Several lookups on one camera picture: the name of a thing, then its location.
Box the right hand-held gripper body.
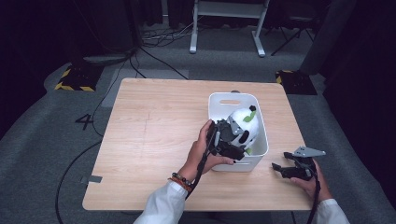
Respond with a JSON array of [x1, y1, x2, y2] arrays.
[[290, 146, 327, 181]]

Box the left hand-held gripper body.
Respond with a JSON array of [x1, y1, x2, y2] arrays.
[[206, 116, 245, 157]]

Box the white plastic storage bin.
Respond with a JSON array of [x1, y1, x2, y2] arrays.
[[207, 91, 270, 173]]

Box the panda plush toy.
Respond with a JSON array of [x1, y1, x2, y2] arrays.
[[227, 105, 261, 156]]

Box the person's right hand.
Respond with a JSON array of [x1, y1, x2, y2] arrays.
[[290, 159, 333, 203]]

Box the person's left hand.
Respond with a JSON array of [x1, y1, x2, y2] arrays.
[[178, 119, 235, 183]]

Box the person's right white sleeve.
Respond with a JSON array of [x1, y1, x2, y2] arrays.
[[314, 199, 351, 224]]

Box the person's white sleeve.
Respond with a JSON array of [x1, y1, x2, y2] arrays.
[[314, 199, 351, 224], [134, 181, 189, 224]]

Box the black yellow striped base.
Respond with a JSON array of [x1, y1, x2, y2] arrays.
[[275, 69, 318, 96], [54, 63, 105, 92]]

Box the person's left white sleeve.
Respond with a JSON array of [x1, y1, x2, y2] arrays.
[[134, 181, 189, 224]]

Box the black tripod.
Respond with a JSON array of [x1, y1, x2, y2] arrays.
[[270, 15, 316, 57]]

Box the grey curtain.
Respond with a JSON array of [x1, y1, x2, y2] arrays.
[[299, 0, 358, 76]]

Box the grey tape strip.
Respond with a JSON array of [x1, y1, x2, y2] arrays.
[[79, 175, 103, 185]]

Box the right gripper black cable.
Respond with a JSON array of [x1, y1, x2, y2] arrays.
[[307, 172, 322, 224]]

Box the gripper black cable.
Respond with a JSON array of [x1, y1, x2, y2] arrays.
[[307, 172, 322, 224], [186, 124, 219, 200]]

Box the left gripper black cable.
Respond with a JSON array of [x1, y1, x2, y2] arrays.
[[186, 124, 219, 200]]

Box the beaded bracelet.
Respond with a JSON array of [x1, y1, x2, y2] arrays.
[[167, 172, 193, 192]]

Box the bundle of floor cables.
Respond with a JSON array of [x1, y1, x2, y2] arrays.
[[141, 18, 200, 49]]

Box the thin black floor cable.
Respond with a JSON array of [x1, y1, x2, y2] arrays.
[[92, 60, 127, 138]]

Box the white desk frame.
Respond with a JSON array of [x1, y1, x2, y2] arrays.
[[189, 0, 271, 58]]

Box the thick black floor cable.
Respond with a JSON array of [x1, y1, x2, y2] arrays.
[[55, 139, 104, 224]]

